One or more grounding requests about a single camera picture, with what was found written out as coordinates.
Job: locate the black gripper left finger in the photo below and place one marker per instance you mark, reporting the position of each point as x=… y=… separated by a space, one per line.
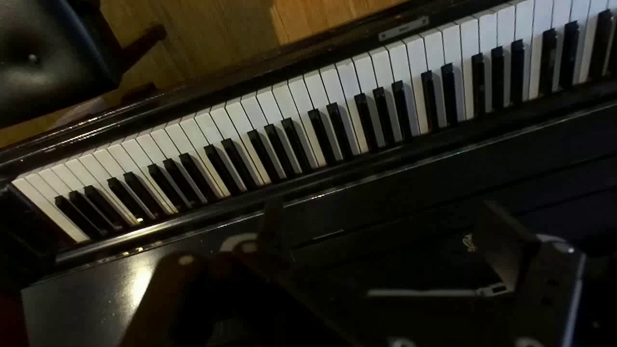
x=275 y=232

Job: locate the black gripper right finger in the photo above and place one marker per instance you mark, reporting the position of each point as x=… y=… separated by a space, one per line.
x=510 y=248

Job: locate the black upright piano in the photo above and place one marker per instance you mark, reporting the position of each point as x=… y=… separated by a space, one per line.
x=449 y=167

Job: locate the black tufted piano bench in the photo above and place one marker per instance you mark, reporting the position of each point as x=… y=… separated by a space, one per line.
x=30 y=59

